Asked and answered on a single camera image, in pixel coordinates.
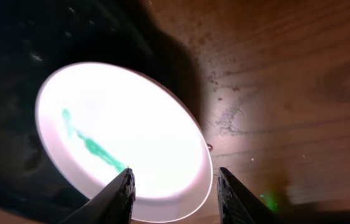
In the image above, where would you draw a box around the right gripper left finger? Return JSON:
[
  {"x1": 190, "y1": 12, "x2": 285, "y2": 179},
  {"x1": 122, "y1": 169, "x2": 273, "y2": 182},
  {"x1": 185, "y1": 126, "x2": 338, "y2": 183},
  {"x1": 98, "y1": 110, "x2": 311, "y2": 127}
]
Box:
[{"x1": 60, "y1": 168, "x2": 136, "y2": 224}]

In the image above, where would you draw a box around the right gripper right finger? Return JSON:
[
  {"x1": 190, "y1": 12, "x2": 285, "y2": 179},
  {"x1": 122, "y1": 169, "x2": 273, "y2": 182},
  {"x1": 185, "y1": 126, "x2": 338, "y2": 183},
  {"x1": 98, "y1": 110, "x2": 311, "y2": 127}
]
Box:
[{"x1": 217, "y1": 167, "x2": 281, "y2": 224}]

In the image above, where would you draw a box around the white plate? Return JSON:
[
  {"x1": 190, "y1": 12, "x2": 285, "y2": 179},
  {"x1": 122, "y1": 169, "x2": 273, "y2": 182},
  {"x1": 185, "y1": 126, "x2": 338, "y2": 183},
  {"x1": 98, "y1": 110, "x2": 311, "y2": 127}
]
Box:
[{"x1": 35, "y1": 62, "x2": 213, "y2": 223}]

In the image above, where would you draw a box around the round black tray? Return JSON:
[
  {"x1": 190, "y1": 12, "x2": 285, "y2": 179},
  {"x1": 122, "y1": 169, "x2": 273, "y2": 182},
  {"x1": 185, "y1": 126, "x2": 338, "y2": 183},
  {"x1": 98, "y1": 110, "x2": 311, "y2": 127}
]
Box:
[{"x1": 0, "y1": 0, "x2": 201, "y2": 223}]

